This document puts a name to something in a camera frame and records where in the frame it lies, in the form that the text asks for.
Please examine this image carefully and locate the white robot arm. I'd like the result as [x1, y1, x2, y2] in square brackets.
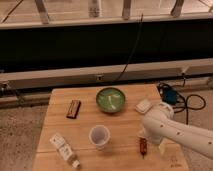
[142, 102, 213, 159]

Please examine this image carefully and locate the green bowl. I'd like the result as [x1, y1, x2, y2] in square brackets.
[96, 87, 126, 114]

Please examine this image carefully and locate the brown chocolate bar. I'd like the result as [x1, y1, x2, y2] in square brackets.
[66, 100, 81, 119]

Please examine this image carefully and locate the wooden board table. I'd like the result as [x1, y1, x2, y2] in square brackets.
[33, 84, 188, 171]

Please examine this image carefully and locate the blue power adapter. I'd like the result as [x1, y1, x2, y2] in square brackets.
[163, 90, 177, 105]

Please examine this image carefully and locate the small white bottle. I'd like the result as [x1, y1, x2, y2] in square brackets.
[50, 133, 80, 169]

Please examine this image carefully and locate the black hanging cable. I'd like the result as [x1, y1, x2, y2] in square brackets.
[114, 12, 145, 83]

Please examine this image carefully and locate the black floor cable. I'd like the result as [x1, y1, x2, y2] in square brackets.
[156, 81, 207, 126]

